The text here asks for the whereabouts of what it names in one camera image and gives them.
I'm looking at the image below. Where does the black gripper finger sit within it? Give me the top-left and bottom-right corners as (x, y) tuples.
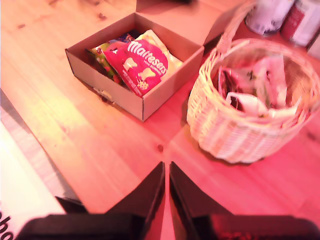
(169, 161), (235, 240)
(106, 161), (166, 240)

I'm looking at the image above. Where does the brown cardboard box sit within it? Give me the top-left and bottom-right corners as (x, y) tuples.
(64, 0), (227, 123)

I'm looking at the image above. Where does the woven wicker basket with handle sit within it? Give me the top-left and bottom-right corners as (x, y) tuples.
(186, 0), (320, 165)

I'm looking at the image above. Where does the blue green mini eggs bag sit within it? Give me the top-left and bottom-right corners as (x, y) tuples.
(84, 32), (141, 86)

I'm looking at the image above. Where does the red Maltesers mini bunnies bag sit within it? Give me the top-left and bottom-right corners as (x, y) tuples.
(102, 29), (185, 99)

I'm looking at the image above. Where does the white sheet with black lettering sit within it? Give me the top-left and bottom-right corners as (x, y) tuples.
(0, 119), (67, 240)

